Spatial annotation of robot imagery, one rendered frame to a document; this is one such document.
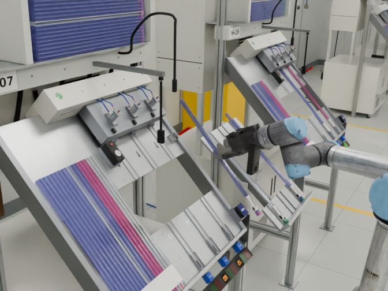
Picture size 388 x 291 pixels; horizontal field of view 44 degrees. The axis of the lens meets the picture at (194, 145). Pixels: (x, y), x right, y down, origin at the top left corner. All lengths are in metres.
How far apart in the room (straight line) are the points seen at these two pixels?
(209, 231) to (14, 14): 0.95
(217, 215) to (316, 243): 1.53
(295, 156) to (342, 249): 1.77
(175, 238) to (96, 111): 0.50
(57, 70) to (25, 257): 0.75
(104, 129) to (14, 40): 0.39
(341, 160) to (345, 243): 1.80
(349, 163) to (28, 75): 1.00
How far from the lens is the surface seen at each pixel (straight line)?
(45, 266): 1.88
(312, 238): 3.30
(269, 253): 3.09
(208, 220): 1.76
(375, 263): 1.40
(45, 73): 1.53
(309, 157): 1.57
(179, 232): 1.64
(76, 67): 1.62
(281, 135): 1.55
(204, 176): 1.85
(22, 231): 2.12
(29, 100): 1.72
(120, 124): 1.65
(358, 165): 1.52
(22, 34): 1.42
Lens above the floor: 1.66
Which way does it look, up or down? 20 degrees down
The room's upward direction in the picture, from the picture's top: 2 degrees clockwise
